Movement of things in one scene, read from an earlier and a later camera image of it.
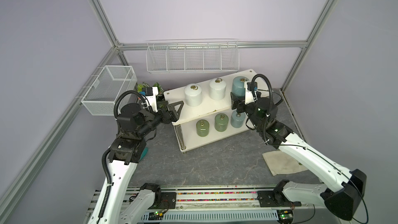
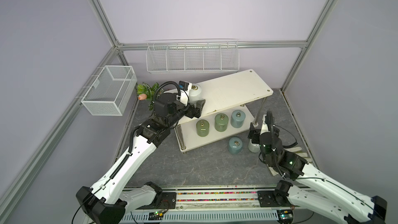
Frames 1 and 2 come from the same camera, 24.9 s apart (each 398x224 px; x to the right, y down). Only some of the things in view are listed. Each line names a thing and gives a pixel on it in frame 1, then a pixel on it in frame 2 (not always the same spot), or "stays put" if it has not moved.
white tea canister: x=217 y=89 → x=254 y=148
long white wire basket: x=193 y=56 stays put
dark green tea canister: x=202 y=127 stays put
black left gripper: x=173 y=116 → x=190 y=113
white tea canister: x=193 y=95 stays put
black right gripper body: x=243 y=108 → x=255 y=134
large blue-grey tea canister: x=238 y=87 → x=235 y=145
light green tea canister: x=221 y=122 stays put
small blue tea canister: x=237 y=120 stays put
